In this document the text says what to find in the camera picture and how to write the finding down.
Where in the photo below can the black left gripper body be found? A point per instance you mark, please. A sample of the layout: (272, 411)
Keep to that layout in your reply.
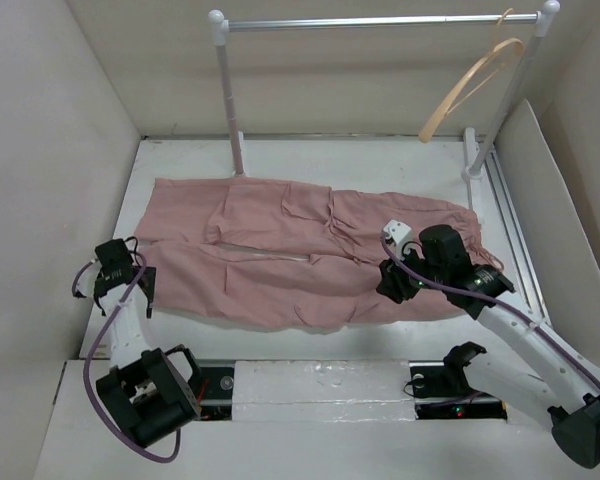
(150, 276)

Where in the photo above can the beige wooden hanger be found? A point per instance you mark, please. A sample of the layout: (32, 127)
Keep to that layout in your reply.
(501, 53)

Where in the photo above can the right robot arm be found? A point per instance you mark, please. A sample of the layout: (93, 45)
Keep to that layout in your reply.
(561, 388)

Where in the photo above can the white clothes rack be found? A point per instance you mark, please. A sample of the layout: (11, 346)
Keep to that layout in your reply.
(372, 76)

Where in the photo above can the pink trousers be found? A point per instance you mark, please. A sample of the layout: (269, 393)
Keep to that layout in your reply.
(278, 254)

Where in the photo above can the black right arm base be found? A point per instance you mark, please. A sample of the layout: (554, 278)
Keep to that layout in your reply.
(441, 390)

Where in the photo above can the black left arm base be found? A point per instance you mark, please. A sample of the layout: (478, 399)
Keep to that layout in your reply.
(210, 395)

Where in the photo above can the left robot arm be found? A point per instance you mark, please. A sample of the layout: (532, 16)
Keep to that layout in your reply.
(134, 355)

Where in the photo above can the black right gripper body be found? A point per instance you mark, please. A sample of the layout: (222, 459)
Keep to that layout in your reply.
(401, 286)

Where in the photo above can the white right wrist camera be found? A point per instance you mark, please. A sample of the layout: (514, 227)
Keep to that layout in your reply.
(397, 235)

